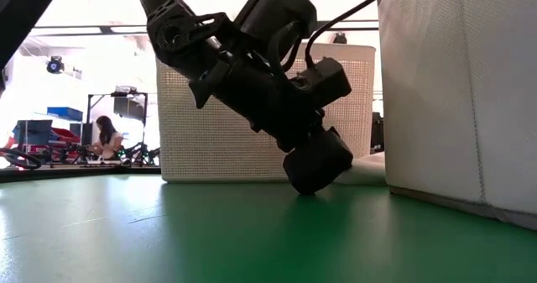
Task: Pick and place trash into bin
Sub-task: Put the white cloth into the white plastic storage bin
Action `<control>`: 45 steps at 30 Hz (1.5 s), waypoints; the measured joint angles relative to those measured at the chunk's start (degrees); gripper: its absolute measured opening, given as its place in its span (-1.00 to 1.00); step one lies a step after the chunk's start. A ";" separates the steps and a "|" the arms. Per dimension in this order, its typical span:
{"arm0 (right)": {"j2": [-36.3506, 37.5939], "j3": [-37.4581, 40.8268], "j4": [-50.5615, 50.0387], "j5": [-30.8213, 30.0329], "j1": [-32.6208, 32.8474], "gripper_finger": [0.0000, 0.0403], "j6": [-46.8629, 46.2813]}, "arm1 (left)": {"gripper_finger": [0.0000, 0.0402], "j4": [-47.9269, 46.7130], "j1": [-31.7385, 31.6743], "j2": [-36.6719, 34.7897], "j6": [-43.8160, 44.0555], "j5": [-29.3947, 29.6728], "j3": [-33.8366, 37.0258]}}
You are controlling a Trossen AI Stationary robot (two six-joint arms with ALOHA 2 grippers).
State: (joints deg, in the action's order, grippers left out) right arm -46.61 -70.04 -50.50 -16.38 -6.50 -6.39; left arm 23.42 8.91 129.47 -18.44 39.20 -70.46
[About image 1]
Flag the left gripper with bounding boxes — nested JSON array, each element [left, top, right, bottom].
[[187, 55, 355, 197]]

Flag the small white cloth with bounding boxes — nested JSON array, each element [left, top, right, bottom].
[[333, 150, 387, 186]]

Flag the grey fabric bin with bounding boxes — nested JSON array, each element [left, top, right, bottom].
[[376, 0, 537, 233]]

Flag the blue storage bin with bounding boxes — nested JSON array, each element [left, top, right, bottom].
[[45, 105, 85, 123]]

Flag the white perforated plastic basket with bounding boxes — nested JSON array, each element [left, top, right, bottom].
[[155, 42, 377, 184]]

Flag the black monitor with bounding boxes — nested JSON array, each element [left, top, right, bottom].
[[112, 97, 146, 122]]

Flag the person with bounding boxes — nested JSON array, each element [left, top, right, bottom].
[[90, 114, 126, 162]]

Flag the black overhead crossbeam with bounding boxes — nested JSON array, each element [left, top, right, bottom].
[[32, 19, 379, 36]]

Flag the red object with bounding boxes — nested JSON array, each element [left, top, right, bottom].
[[49, 126, 81, 145]]

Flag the blue box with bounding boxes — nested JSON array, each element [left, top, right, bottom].
[[15, 118, 55, 146]]

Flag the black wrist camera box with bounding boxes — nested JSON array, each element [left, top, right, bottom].
[[300, 57, 353, 108]]

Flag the black camera cable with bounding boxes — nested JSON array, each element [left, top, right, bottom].
[[304, 0, 382, 70]]

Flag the black stand frame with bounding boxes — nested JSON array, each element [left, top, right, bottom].
[[85, 90, 149, 166]]

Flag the black rig frame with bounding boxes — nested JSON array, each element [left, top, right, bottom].
[[0, 164, 163, 184]]

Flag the round black camera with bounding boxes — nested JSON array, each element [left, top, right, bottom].
[[44, 55, 66, 76]]

